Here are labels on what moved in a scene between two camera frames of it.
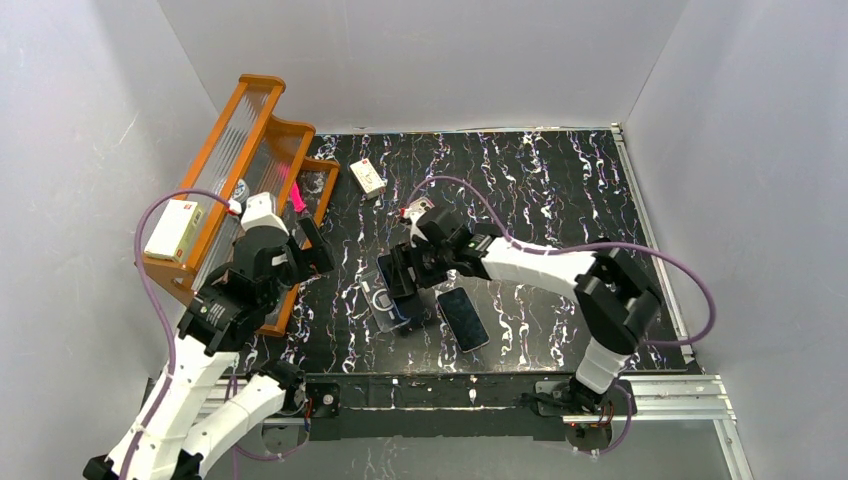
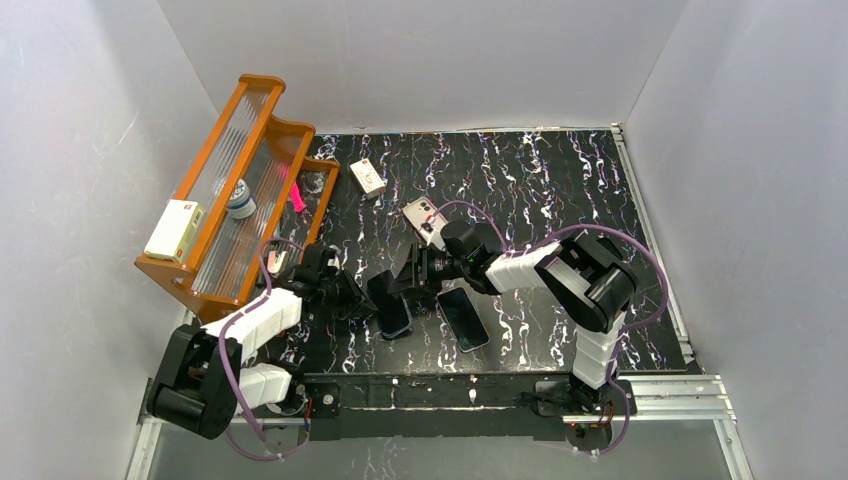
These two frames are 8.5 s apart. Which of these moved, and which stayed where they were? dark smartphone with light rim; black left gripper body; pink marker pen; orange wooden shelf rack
Moved: black left gripper body
Stayed: orange wooden shelf rack; dark smartphone with light rim; pink marker pen
